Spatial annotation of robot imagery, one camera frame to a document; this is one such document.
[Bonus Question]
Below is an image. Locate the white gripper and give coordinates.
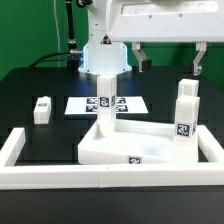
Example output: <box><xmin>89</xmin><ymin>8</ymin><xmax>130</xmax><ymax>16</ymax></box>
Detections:
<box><xmin>106</xmin><ymin>0</ymin><xmax>224</xmax><ymax>75</ymax></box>

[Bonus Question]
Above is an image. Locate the white desk tabletop tray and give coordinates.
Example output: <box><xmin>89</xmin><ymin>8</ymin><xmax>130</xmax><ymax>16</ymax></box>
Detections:
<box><xmin>77</xmin><ymin>119</ymin><xmax>200</xmax><ymax>166</ymax></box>

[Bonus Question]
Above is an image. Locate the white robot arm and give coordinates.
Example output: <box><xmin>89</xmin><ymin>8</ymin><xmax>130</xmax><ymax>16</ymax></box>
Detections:
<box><xmin>76</xmin><ymin>0</ymin><xmax>224</xmax><ymax>75</ymax></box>

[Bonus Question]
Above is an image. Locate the black camera stand pole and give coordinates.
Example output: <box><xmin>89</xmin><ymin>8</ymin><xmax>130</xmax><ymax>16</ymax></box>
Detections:
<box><xmin>65</xmin><ymin>0</ymin><xmax>77</xmax><ymax>71</ymax></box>

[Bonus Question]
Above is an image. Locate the black cable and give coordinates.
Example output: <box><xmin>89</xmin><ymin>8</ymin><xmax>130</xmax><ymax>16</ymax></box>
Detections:
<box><xmin>29</xmin><ymin>50</ymin><xmax>83</xmax><ymax>69</ymax></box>

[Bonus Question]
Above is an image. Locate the fiducial marker base plate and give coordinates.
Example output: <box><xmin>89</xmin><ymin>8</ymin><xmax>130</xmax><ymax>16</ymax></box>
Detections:
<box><xmin>65</xmin><ymin>96</ymin><xmax>148</xmax><ymax>115</ymax></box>

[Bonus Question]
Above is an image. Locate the white U-shaped boundary frame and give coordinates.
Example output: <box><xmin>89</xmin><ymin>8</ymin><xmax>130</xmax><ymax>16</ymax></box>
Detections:
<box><xmin>0</xmin><ymin>128</ymin><xmax>224</xmax><ymax>189</ymax></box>

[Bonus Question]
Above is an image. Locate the white hanging cable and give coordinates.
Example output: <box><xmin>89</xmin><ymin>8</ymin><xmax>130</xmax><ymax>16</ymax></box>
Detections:
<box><xmin>53</xmin><ymin>0</ymin><xmax>62</xmax><ymax>68</ymax></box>

